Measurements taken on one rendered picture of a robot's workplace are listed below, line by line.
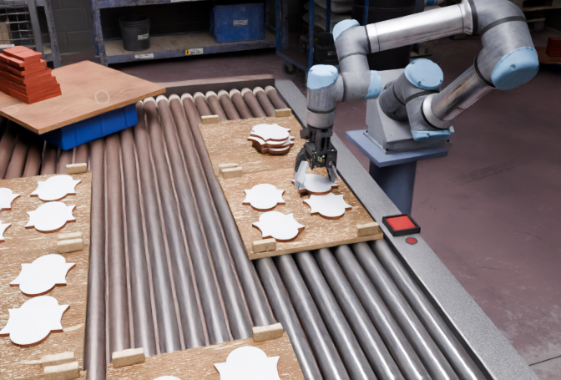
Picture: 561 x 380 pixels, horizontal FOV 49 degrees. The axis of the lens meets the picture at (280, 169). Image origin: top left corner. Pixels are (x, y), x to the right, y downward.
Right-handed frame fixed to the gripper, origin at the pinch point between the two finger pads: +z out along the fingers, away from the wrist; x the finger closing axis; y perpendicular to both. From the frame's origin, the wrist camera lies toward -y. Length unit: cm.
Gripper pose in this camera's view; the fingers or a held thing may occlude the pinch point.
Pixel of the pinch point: (314, 183)
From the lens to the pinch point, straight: 175.0
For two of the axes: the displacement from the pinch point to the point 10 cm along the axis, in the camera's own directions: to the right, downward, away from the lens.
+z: -0.2, 8.7, 5.0
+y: 2.7, 4.8, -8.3
